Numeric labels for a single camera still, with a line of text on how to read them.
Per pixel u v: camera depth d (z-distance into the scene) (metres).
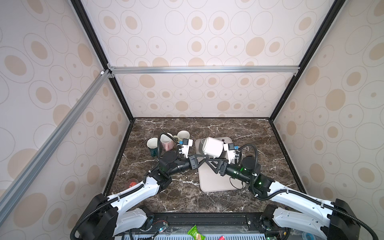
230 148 0.65
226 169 0.64
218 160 0.64
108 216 0.40
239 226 0.73
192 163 0.63
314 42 0.80
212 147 0.68
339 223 0.40
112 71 0.90
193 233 0.69
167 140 0.70
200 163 0.68
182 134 0.99
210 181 0.85
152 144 0.97
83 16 0.70
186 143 0.68
